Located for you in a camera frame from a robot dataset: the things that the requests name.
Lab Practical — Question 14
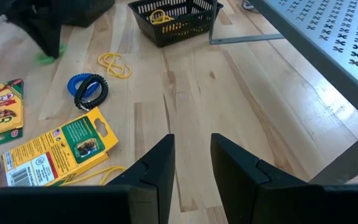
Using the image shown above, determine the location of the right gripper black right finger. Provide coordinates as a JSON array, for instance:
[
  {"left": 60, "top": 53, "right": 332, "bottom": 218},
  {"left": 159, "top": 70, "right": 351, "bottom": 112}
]
[{"left": 210, "top": 133, "right": 311, "bottom": 224}]

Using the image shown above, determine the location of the blue coil wrist keychain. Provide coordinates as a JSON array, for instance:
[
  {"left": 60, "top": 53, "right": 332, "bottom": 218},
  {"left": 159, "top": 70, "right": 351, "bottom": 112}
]
[{"left": 67, "top": 73, "right": 101, "bottom": 98}]

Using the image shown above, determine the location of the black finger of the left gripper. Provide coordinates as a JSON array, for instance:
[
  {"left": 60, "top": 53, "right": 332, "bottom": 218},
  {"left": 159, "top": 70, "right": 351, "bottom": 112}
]
[
  {"left": 26, "top": 15, "right": 53, "bottom": 60},
  {"left": 51, "top": 15, "right": 64, "bottom": 60}
]

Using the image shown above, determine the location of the green coil wrist keychain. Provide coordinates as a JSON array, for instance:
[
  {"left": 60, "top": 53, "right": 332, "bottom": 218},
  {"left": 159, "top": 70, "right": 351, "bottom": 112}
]
[{"left": 35, "top": 42, "right": 68, "bottom": 65}]

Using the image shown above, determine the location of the yellow rubber band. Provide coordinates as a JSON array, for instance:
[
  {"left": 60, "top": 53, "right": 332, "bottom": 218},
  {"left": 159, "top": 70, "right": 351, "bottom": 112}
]
[
  {"left": 149, "top": 8, "right": 176, "bottom": 26},
  {"left": 97, "top": 52, "right": 133, "bottom": 80},
  {"left": 56, "top": 165, "right": 127, "bottom": 187}
]

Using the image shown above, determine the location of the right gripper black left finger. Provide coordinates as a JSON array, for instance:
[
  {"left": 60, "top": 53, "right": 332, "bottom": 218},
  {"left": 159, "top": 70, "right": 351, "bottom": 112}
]
[{"left": 107, "top": 133, "right": 176, "bottom": 224}]

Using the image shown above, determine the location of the black slotted plastic basket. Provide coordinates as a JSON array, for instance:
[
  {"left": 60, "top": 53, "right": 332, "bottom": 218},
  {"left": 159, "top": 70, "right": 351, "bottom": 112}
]
[{"left": 127, "top": 0, "right": 224, "bottom": 48}]

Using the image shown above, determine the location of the black coil wrist keychain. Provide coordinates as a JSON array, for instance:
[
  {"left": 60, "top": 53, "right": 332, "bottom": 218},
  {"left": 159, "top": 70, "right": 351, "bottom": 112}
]
[{"left": 73, "top": 73, "right": 110, "bottom": 112}]

